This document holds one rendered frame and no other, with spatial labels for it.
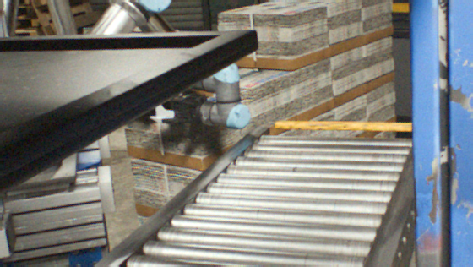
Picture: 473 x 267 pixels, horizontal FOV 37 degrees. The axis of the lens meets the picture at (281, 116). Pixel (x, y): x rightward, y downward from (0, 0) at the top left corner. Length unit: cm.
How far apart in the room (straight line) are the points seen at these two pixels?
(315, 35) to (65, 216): 140
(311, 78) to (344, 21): 35
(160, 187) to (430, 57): 213
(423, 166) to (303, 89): 233
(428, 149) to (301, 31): 230
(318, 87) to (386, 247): 168
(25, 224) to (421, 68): 155
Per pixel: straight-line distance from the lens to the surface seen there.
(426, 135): 53
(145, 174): 262
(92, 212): 194
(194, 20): 1009
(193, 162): 242
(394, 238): 137
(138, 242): 145
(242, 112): 207
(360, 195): 159
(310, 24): 287
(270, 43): 282
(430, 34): 52
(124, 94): 37
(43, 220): 195
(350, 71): 317
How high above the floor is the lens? 139
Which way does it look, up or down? 15 degrees down
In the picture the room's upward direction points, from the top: 4 degrees counter-clockwise
